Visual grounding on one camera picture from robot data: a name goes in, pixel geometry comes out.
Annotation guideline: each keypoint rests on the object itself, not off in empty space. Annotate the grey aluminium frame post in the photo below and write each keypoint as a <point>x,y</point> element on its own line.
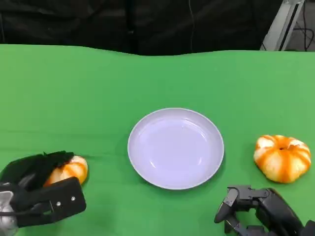
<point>283,24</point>

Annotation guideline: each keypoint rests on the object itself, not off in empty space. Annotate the black backdrop curtain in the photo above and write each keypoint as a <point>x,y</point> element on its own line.
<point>98,22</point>

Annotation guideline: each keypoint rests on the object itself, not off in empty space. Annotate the green table cloth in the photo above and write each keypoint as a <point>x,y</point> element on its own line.
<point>73,98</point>

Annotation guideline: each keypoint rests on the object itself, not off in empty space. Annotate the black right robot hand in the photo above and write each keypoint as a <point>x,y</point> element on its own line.
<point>273,209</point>

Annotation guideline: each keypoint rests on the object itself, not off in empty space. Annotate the orange white toy bread roll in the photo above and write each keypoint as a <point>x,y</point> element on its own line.
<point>283,162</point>
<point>73,169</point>

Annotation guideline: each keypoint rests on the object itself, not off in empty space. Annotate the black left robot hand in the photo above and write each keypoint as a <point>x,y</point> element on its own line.
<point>49,201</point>

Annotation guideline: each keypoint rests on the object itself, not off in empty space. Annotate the lilac plate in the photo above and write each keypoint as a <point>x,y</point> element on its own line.
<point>176,150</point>

